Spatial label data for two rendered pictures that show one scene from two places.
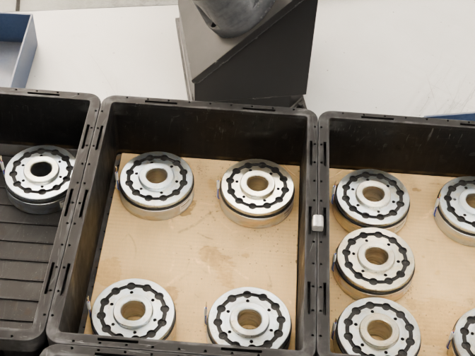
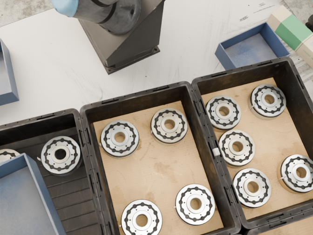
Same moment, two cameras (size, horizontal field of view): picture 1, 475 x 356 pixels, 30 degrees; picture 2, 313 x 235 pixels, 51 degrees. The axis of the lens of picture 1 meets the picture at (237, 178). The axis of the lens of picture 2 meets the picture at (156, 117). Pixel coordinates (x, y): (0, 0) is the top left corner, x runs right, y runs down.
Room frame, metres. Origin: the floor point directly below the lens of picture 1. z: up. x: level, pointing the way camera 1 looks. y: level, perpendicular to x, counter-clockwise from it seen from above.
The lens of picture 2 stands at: (0.56, 0.14, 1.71)
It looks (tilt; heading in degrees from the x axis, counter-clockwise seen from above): 70 degrees down; 333
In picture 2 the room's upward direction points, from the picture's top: 10 degrees clockwise
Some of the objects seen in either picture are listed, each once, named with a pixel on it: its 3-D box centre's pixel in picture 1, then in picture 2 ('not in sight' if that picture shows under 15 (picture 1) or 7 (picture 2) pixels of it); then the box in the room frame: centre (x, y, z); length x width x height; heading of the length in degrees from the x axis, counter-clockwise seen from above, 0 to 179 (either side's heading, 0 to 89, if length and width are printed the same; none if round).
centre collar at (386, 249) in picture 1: (376, 256); (237, 146); (0.70, -0.18, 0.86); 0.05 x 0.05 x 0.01
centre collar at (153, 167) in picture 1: (156, 176); (119, 137); (0.81, 0.11, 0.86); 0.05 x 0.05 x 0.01
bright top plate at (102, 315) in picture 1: (133, 313); (141, 220); (0.59, 0.12, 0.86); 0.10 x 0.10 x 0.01
